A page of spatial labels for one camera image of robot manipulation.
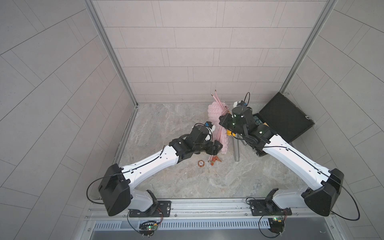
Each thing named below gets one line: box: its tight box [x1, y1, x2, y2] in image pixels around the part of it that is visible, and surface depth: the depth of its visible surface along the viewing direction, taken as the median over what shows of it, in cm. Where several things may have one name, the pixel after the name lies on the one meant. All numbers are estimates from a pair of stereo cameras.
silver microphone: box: [234, 137, 240, 162], surface depth 90 cm
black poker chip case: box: [253, 92, 315, 143], surface depth 96 cm
